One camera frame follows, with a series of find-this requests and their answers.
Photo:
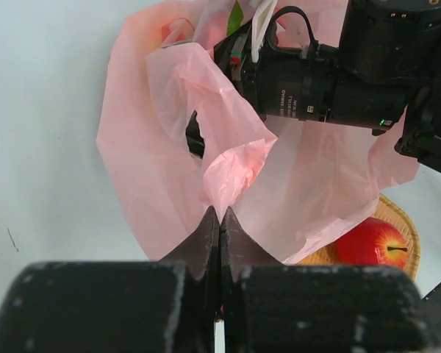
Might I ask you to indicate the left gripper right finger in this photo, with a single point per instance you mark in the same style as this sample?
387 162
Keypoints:
272 307

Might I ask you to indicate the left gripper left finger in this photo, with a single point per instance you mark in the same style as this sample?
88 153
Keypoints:
153 306

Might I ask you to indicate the red fake apple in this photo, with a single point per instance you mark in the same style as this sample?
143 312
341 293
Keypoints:
373 242

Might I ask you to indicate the woven bamboo tray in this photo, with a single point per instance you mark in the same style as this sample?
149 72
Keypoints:
393 214

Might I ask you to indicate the pink plastic bag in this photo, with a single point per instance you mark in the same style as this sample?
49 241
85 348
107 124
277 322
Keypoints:
177 138

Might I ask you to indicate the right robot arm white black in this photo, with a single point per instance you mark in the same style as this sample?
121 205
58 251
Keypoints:
385 69

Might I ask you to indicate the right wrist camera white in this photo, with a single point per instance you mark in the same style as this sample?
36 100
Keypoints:
263 13

